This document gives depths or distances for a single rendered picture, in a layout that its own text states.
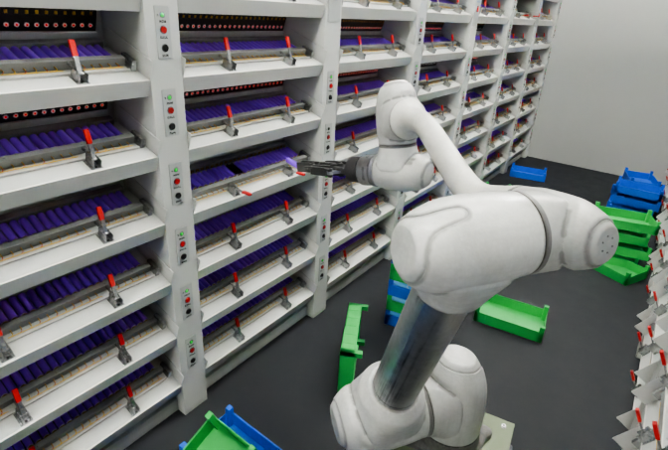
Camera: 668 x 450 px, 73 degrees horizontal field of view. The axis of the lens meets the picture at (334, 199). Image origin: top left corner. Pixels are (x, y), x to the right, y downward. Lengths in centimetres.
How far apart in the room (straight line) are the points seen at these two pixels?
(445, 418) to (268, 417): 76
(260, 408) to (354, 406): 73
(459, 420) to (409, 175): 60
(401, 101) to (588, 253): 61
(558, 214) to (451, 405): 61
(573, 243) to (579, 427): 134
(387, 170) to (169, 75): 61
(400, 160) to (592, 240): 60
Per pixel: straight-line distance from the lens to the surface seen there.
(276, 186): 164
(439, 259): 61
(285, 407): 178
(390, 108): 116
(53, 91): 115
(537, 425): 192
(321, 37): 172
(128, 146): 130
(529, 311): 245
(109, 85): 120
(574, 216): 72
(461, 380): 117
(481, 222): 64
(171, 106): 128
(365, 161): 126
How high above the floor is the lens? 132
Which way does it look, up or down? 23 degrees down
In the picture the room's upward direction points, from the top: 3 degrees clockwise
